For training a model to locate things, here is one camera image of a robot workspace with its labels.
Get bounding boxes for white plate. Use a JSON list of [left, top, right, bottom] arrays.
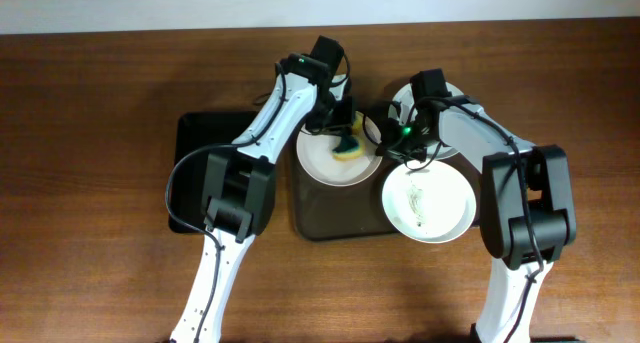
[[381, 161, 476, 244], [388, 80, 466, 162], [296, 112, 382, 187]]

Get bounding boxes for green yellow sponge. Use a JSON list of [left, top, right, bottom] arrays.
[[332, 111, 365, 161]]

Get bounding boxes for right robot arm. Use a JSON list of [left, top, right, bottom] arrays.
[[377, 69, 577, 342]]

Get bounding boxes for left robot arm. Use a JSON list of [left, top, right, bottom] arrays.
[[170, 36, 355, 343]]

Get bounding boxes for brown large tray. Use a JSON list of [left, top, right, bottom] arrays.
[[291, 137, 480, 242]]

